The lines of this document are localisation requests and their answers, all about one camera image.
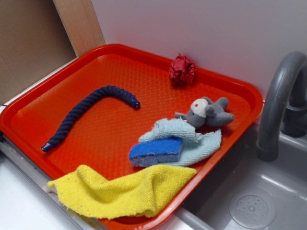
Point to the orange plastic tray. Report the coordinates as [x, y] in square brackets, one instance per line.
[103, 136]

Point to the wooden board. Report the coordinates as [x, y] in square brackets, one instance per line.
[81, 24]

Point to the brown cardboard panel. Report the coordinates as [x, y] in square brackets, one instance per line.
[33, 44]

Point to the light blue cloth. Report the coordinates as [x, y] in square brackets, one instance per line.
[196, 146]

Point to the blue sponge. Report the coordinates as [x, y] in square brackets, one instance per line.
[157, 151]

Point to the gray plush animal toy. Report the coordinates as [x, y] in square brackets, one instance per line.
[205, 112]

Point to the gray plastic sink basin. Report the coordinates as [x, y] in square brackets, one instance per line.
[245, 193]

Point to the yellow microfiber cloth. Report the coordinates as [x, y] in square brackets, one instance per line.
[144, 193]

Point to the gray toy faucet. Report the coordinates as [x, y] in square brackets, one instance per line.
[285, 107]

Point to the crumpled red foil ball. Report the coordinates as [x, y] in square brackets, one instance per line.
[182, 70]

